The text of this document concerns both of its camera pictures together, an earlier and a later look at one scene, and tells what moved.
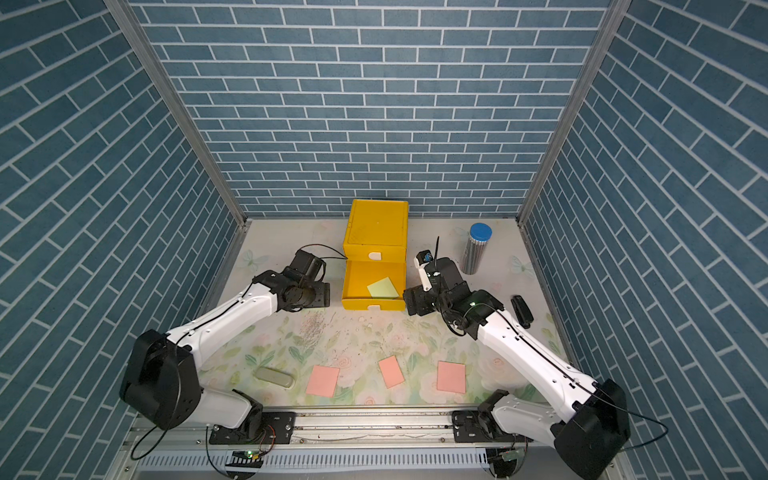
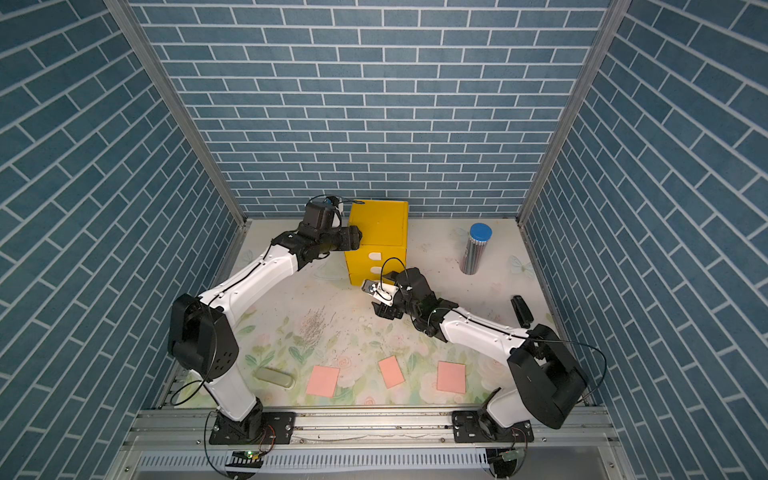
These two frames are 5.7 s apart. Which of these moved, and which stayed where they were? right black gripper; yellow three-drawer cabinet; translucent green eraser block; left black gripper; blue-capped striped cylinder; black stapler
Moved: left black gripper; yellow three-drawer cabinet; right black gripper
Stayed: blue-capped striped cylinder; translucent green eraser block; black stapler
